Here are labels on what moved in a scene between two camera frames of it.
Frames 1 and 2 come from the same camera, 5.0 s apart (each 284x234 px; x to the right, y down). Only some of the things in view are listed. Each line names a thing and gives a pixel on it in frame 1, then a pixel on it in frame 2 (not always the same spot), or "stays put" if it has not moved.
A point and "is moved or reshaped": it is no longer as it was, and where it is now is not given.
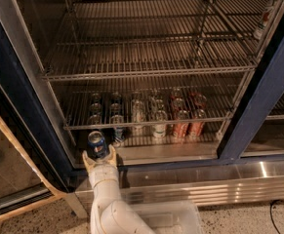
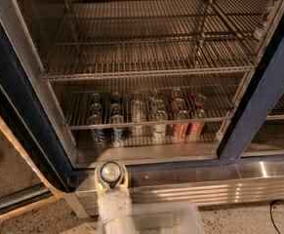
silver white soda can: x=139 y=116 stays put
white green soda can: x=159 y=130 stays put
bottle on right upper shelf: x=265 y=17 stays put
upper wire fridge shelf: x=132 y=37 stays put
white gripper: x=102 y=174 -> x=114 y=205
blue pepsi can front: x=97 y=145 is moved or reshaped
